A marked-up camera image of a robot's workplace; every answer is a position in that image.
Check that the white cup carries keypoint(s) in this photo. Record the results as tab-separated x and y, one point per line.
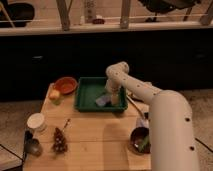
36	122

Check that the wooden spoon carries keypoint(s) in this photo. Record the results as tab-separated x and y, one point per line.
137	108

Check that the green vegetable in bowl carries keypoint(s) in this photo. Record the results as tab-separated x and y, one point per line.
143	144

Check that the black round chair left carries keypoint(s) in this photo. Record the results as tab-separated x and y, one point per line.
21	13

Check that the orange bowl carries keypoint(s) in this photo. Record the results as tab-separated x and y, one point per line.
65	85

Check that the small red dish background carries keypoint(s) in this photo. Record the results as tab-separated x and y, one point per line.
98	21

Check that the green plastic tray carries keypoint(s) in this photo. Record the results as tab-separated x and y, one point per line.
90	89

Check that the small black white object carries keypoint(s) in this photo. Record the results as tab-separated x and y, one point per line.
143	122

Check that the dark brown bowl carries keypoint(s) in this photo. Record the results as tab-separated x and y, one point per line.
137	136

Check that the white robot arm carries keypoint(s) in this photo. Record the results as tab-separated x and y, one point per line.
171	133

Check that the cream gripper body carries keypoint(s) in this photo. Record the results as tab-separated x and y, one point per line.
114	98

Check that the white bottle in background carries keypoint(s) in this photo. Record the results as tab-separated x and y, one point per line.
89	10

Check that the blue grey sponge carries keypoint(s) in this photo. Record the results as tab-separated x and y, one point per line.
103	100

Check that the bunch of dark grapes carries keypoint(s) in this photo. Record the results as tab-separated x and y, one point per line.
60	144

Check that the yellow green fruit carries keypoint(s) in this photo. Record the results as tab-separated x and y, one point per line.
55	97

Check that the black office chair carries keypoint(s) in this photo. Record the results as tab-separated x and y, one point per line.
166	6

